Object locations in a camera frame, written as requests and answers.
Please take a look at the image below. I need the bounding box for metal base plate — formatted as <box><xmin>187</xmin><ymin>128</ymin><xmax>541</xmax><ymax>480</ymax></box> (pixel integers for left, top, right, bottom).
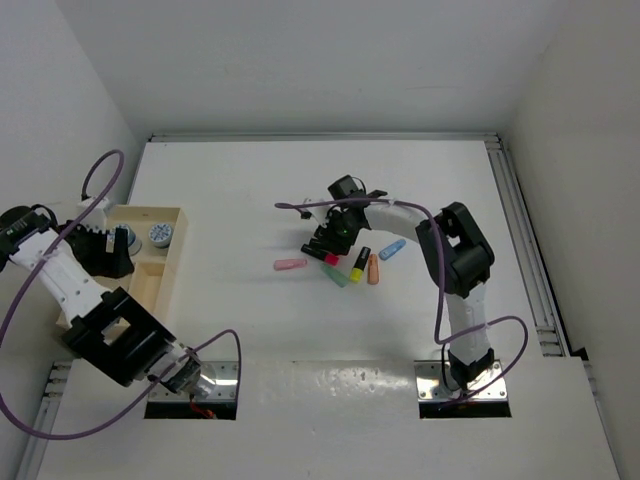
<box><xmin>414</xmin><ymin>360</ymin><xmax>508</xmax><ymax>404</ymax></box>
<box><xmin>148</xmin><ymin>361</ymin><xmax>239</xmax><ymax>403</ymax></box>

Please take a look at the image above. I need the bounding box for pink capped black highlighter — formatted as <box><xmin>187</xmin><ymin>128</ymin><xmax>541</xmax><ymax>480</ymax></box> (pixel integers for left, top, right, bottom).
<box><xmin>323</xmin><ymin>253</ymin><xmax>340</xmax><ymax>267</ymax></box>

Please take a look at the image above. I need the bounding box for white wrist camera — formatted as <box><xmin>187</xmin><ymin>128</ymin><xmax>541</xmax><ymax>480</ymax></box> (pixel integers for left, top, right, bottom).
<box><xmin>300</xmin><ymin>198</ymin><xmax>330</xmax><ymax>226</ymax></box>
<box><xmin>77</xmin><ymin>197</ymin><xmax>114</xmax><ymax>233</ymax></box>

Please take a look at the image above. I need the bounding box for aluminium frame rail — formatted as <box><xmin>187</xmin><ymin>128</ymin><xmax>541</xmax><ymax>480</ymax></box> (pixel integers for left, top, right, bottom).
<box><xmin>149</xmin><ymin>132</ymin><xmax>570</xmax><ymax>357</ymax></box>

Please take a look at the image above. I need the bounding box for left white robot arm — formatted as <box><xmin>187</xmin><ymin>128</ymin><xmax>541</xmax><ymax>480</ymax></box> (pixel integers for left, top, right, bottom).
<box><xmin>1</xmin><ymin>205</ymin><xmax>202</xmax><ymax>394</ymax></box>

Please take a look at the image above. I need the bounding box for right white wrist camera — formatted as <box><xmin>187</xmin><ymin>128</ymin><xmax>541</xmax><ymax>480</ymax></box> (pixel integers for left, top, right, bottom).
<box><xmin>300</xmin><ymin>198</ymin><xmax>330</xmax><ymax>226</ymax></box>

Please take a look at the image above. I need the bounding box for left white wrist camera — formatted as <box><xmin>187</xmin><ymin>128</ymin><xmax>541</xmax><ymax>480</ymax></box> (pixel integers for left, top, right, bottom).
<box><xmin>77</xmin><ymin>197</ymin><xmax>114</xmax><ymax>233</ymax></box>

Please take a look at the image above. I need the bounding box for orange capped black highlighter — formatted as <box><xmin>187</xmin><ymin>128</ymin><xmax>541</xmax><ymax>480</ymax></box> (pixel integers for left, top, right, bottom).
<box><xmin>300</xmin><ymin>243</ymin><xmax>329</xmax><ymax>260</ymax></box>

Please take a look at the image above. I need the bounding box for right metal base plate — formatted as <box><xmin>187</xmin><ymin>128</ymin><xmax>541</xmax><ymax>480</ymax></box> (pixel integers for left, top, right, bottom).
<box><xmin>414</xmin><ymin>360</ymin><xmax>508</xmax><ymax>404</ymax></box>

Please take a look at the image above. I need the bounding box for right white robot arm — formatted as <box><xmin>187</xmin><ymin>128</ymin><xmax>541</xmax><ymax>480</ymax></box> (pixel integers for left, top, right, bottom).
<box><xmin>301</xmin><ymin>175</ymin><xmax>495</xmax><ymax>389</ymax></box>

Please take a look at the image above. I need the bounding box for pastel blue correction tape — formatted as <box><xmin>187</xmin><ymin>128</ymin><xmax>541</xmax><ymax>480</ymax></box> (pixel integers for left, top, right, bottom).
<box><xmin>378</xmin><ymin>239</ymin><xmax>406</xmax><ymax>261</ymax></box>

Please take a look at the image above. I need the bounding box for pastel green correction tape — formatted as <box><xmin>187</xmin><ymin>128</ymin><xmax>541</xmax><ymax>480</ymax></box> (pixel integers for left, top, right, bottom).
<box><xmin>320</xmin><ymin>263</ymin><xmax>350</xmax><ymax>288</ymax></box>

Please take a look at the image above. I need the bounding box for blue lidded jar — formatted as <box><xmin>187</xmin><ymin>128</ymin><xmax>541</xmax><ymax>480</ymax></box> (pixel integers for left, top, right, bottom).
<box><xmin>148</xmin><ymin>223</ymin><xmax>173</xmax><ymax>249</ymax></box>
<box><xmin>115</xmin><ymin>224</ymin><xmax>142</xmax><ymax>256</ymax></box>

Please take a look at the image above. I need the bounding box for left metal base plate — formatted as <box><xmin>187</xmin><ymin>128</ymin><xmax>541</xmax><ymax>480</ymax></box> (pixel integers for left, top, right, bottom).
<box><xmin>148</xmin><ymin>361</ymin><xmax>239</xmax><ymax>403</ymax></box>

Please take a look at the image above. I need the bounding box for yellow capped black highlighter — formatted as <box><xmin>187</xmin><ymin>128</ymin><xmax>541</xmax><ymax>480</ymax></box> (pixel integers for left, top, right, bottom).
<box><xmin>349</xmin><ymin>246</ymin><xmax>371</xmax><ymax>284</ymax></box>

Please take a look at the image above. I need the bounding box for wooden divided tray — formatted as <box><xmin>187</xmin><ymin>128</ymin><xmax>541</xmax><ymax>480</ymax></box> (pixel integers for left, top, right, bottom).
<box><xmin>54</xmin><ymin>205</ymin><xmax>190</xmax><ymax>334</ymax></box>

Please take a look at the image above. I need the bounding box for pastel pink correction tape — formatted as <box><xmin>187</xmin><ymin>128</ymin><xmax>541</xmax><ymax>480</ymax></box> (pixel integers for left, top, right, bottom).
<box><xmin>273</xmin><ymin>258</ymin><xmax>308</xmax><ymax>271</ymax></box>

